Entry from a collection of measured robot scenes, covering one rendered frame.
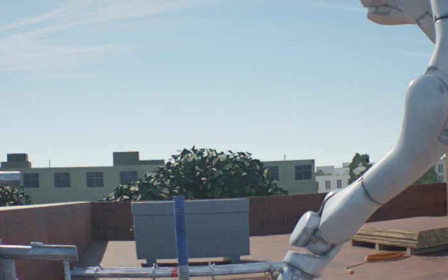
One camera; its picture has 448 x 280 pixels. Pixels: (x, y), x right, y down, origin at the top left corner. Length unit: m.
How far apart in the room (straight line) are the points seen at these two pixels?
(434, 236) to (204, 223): 2.51
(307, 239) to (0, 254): 1.35
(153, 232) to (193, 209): 0.49
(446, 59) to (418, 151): 0.15
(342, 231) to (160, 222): 5.97
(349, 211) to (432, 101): 0.25
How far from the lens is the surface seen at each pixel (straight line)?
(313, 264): 1.13
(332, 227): 1.09
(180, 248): 2.19
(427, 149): 0.98
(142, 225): 7.00
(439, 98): 0.95
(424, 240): 6.42
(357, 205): 1.06
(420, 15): 1.26
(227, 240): 7.09
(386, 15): 1.44
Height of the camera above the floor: 0.76
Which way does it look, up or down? 4 degrees up
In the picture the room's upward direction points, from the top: 3 degrees counter-clockwise
